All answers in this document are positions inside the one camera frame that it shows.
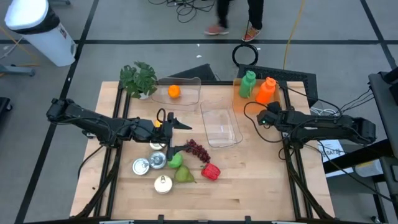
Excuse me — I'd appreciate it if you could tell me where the clear plastic bin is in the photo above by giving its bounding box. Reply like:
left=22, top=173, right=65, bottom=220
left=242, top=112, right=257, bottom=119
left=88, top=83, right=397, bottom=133
left=150, top=77, right=202, bottom=112
left=200, top=98, right=244, bottom=149

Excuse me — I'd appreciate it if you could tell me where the orange fruit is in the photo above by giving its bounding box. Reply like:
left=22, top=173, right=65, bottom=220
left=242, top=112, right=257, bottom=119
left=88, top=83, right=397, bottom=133
left=167, top=84, right=182, bottom=100

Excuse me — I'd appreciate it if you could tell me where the black caster base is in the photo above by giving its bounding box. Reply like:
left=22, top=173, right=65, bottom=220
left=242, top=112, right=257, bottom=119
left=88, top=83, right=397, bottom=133
left=0, top=96, right=14, bottom=113

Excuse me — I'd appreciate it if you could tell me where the orange translucent plastic bin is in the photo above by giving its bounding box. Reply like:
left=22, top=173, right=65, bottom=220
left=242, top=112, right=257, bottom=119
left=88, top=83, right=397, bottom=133
left=233, top=78, right=282, bottom=114

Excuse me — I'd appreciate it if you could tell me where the white box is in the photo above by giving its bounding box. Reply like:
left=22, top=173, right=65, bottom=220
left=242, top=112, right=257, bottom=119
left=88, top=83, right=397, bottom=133
left=354, top=159, right=384, bottom=179

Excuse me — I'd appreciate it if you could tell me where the person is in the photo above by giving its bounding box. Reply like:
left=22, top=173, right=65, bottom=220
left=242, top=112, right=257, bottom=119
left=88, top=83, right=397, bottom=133
left=203, top=0, right=265, bottom=43

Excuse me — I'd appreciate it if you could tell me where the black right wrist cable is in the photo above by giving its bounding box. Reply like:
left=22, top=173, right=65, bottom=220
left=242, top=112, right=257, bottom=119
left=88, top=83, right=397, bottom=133
left=243, top=101, right=299, bottom=161

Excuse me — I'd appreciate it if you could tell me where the red bell pepper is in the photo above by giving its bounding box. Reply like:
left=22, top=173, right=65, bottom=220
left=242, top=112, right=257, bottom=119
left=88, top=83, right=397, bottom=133
left=200, top=162, right=222, bottom=182

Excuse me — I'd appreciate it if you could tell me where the green apple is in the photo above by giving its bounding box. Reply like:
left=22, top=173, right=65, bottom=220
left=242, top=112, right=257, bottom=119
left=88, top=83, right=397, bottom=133
left=167, top=152, right=184, bottom=170

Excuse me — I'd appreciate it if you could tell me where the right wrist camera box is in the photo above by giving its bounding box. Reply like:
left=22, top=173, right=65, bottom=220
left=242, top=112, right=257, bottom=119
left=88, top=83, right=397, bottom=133
left=266, top=101, right=282, bottom=114

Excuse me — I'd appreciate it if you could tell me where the black flat panel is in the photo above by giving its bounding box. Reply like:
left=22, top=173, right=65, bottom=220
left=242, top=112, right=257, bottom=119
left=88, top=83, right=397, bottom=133
left=167, top=63, right=218, bottom=82

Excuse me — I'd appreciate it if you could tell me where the black floor cable bundle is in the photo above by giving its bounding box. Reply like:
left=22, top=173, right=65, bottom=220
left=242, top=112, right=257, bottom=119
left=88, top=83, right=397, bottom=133
left=147, top=0, right=216, bottom=24

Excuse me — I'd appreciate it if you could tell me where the black equipment cart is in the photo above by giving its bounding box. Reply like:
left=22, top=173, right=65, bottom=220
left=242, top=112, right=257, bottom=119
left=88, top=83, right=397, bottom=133
left=323, top=67, right=398, bottom=224

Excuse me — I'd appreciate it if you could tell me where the yellow hanging cable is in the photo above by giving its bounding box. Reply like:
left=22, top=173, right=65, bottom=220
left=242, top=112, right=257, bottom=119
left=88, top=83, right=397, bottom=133
left=282, top=0, right=307, bottom=70

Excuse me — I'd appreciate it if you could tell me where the white trash can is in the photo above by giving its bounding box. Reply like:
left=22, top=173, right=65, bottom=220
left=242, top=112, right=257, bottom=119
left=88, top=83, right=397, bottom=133
left=4, top=0, right=77, bottom=67

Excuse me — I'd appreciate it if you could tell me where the green potted plant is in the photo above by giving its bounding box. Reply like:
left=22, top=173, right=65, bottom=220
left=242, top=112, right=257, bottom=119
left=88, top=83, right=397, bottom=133
left=119, top=60, right=158, bottom=100

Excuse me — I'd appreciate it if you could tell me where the green plastic bottle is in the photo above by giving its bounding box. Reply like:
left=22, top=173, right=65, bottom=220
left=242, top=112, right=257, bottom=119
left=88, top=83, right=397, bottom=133
left=238, top=70, right=257, bottom=99

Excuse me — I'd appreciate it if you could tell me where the grey stand base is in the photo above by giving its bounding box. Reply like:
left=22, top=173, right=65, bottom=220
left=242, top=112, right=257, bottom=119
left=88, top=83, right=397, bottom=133
left=0, top=63, right=36, bottom=77

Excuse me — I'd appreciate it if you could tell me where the black aluminium rig frame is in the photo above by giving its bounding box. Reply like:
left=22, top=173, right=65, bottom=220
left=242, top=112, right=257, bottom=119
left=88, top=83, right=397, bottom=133
left=70, top=80, right=336, bottom=222

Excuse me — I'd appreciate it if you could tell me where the blue label tin can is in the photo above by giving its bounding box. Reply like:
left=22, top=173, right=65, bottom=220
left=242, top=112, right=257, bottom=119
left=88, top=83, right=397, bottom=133
left=154, top=174, right=174, bottom=195

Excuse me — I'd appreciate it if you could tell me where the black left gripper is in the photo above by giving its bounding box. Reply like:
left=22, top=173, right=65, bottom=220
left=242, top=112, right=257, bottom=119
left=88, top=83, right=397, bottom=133
left=150, top=111, right=193, bottom=162

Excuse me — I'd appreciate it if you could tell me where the red grape bunch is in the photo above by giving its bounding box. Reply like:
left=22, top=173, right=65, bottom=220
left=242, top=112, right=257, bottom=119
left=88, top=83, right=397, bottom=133
left=185, top=138, right=212, bottom=164

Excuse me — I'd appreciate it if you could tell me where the orange plastic bottle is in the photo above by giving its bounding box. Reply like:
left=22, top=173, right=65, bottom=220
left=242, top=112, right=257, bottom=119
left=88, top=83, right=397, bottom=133
left=255, top=77, right=278, bottom=105

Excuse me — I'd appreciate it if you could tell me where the white printed paper sheet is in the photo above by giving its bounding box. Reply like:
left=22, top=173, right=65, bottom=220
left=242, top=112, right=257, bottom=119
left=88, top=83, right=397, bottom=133
left=317, top=139, right=346, bottom=163

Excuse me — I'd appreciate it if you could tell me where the green pear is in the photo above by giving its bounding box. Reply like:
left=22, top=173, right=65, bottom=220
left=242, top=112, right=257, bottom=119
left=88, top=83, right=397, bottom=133
left=174, top=164, right=197, bottom=184

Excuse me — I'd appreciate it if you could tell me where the black coiled cable ring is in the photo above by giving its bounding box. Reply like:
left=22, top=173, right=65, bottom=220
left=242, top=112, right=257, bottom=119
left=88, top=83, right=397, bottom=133
left=231, top=43, right=260, bottom=67

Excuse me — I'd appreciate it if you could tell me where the silver lid tin can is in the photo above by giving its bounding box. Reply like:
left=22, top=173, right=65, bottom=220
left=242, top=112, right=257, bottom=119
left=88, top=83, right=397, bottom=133
left=131, top=157, right=151, bottom=176

